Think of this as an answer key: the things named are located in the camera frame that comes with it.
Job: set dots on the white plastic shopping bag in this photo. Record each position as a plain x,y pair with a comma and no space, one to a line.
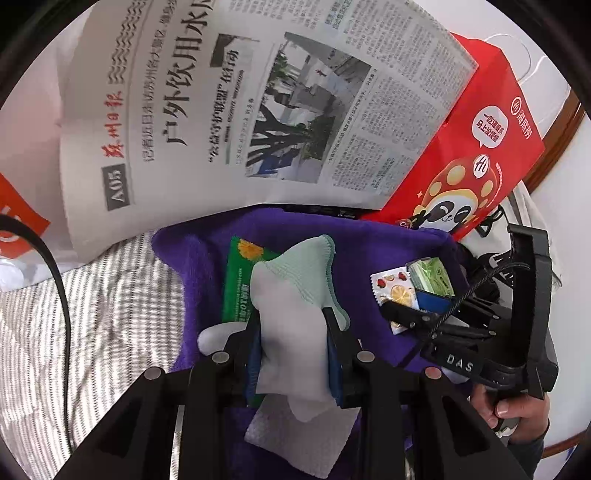
18,217

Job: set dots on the wooden door frame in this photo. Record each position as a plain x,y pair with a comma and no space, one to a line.
561,138

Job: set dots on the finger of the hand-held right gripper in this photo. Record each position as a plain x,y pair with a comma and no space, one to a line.
406,314
434,300

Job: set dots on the red paper bag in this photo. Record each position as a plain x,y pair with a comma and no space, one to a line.
466,147

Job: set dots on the white sock with mint toe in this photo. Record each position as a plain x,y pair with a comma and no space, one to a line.
291,318
221,339

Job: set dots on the flat green tissue packet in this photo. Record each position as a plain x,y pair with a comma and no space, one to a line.
242,277

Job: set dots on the white waist bag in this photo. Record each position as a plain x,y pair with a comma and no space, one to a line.
531,221

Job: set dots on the purple towel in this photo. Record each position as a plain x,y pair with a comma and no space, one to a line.
369,258

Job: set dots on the small green tissue pack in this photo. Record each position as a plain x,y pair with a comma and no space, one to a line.
429,274

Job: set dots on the white paper towel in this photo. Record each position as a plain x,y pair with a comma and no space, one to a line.
300,443

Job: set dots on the person's right hand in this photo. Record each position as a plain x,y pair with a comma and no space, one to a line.
503,408

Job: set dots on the newspaper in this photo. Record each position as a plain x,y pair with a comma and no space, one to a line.
231,115

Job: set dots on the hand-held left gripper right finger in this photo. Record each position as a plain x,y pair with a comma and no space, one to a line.
334,369

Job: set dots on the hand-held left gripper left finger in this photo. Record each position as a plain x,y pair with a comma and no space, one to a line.
251,369

